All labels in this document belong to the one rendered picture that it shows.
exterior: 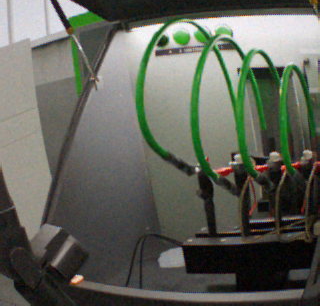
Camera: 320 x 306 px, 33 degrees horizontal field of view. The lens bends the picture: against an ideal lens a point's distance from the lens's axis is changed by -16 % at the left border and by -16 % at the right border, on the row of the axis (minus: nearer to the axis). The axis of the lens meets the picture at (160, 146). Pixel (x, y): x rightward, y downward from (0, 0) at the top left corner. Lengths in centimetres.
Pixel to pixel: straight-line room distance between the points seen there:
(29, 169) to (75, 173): 287
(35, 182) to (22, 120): 47
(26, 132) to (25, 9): 244
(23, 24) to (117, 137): 492
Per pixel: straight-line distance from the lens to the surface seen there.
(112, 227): 148
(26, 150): 421
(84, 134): 140
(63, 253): 70
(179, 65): 150
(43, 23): 616
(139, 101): 102
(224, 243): 120
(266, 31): 138
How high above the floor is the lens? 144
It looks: 12 degrees down
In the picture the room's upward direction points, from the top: 11 degrees counter-clockwise
